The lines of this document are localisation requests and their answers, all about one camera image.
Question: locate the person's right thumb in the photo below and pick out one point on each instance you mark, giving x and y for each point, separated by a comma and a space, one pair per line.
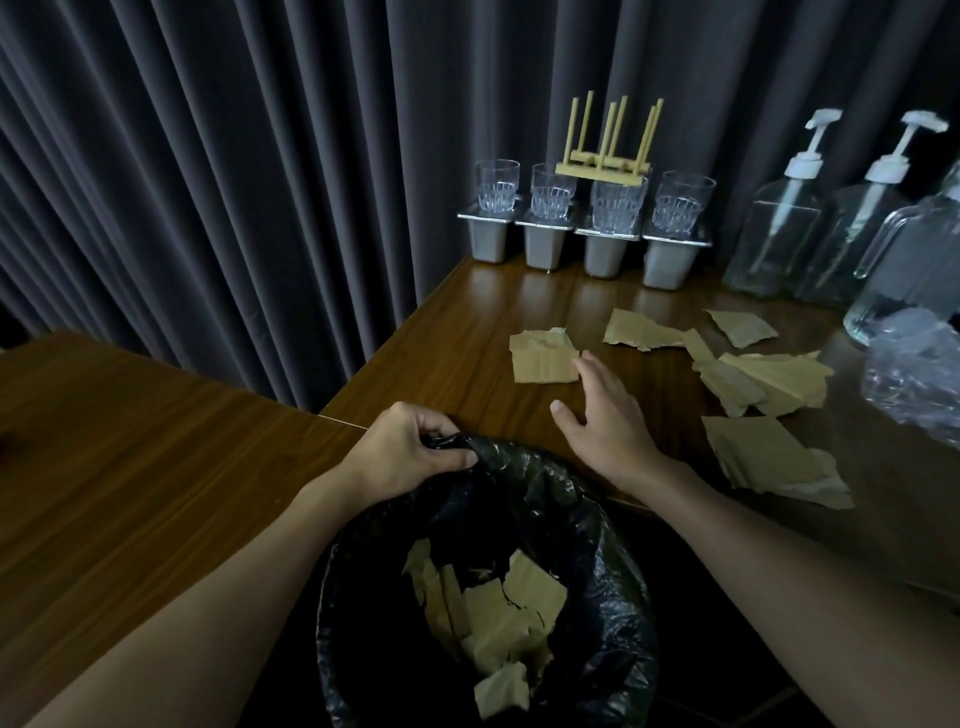
571, 426

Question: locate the black plastic trash bag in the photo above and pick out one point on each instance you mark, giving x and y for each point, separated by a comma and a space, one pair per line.
592, 600

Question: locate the person's left forearm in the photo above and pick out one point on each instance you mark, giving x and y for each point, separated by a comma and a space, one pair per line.
225, 600

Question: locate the small upturned wooden stool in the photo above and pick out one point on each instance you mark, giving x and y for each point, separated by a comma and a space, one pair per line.
600, 171

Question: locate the person's left hand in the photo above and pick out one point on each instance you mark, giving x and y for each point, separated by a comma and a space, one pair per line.
390, 450

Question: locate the person's left thumb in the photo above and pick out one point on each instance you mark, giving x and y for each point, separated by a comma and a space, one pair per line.
454, 460

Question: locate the crumpled clear plastic bag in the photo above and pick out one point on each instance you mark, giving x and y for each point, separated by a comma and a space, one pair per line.
911, 375

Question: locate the scattered torn cardboard pieces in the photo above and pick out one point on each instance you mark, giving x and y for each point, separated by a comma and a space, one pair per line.
761, 450

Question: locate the pile of binned cardboard scraps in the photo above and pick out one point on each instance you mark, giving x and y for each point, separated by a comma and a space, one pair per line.
491, 630

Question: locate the person's right forearm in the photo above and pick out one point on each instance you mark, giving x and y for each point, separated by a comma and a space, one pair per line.
787, 600

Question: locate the person's right hand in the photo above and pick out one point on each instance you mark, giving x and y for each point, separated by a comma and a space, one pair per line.
615, 435

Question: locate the dark grey pleated curtain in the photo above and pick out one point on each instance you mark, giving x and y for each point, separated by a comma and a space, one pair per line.
225, 150

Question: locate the clear ribbed drinking glass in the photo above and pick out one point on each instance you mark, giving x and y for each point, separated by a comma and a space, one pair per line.
552, 196
618, 208
681, 204
497, 187

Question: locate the clear glass pump bottle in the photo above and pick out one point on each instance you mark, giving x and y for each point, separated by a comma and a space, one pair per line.
851, 240
776, 232

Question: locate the small steel container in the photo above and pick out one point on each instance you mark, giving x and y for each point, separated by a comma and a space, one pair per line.
489, 240
606, 259
669, 266
546, 251

